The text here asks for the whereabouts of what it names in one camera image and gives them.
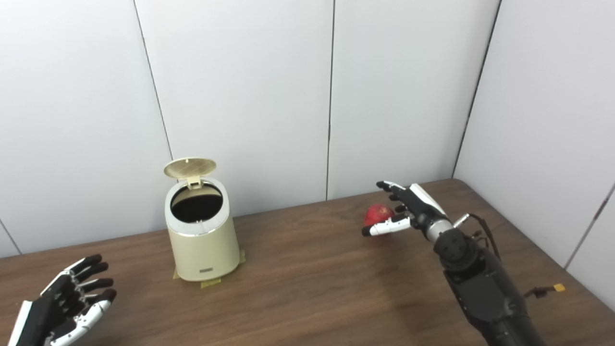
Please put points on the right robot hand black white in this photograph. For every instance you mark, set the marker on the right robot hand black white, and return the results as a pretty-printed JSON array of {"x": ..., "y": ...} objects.
[{"x": 420, "y": 204}]

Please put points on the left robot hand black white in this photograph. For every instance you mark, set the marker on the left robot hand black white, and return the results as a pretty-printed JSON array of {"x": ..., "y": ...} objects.
[{"x": 53, "y": 307}]

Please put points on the red apple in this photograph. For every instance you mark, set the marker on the red apple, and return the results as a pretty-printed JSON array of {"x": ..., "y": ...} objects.
[{"x": 377, "y": 214}]

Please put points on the cream-colored round bin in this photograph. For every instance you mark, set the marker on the cream-colored round bin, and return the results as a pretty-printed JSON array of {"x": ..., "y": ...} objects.
[{"x": 204, "y": 252}]

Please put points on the cream round bin lid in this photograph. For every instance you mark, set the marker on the cream round bin lid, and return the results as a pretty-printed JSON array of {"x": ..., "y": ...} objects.
[{"x": 190, "y": 167}]

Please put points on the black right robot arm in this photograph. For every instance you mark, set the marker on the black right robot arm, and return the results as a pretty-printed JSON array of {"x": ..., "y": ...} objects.
[{"x": 480, "y": 288}]

